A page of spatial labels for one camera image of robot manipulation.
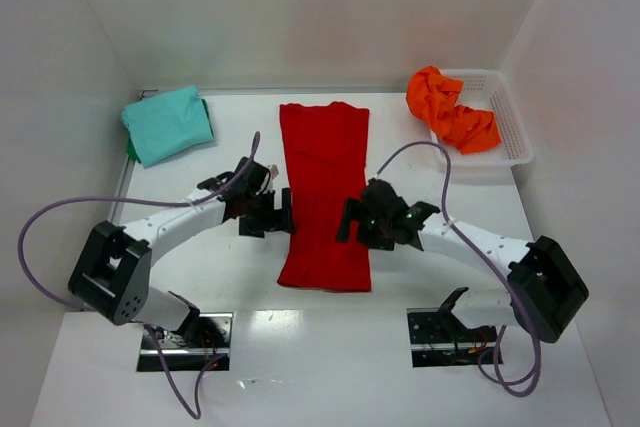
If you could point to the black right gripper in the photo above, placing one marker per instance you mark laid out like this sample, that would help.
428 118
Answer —
360 220

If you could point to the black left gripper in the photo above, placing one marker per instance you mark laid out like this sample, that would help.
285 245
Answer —
273 214

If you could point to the red t shirt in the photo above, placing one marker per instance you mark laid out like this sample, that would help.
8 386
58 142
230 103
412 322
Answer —
325 151

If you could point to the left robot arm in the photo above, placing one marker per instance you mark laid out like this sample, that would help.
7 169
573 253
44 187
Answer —
112 274

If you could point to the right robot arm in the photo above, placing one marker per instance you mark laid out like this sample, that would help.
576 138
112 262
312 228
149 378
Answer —
539 288

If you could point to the folded turquoise t shirt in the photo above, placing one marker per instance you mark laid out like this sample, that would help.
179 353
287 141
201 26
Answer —
166 124

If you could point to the orange t shirt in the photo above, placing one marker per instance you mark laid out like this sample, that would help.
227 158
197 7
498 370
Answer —
433 98

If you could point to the white perforated plastic basket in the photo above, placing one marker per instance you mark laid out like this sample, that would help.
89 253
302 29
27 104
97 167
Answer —
489 90

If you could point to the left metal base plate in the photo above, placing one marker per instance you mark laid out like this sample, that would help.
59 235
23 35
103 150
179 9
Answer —
212 342

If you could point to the metal base plate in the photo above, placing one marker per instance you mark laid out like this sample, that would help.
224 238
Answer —
212 342
438 339

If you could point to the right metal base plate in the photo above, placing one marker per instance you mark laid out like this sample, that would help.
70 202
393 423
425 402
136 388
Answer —
438 339

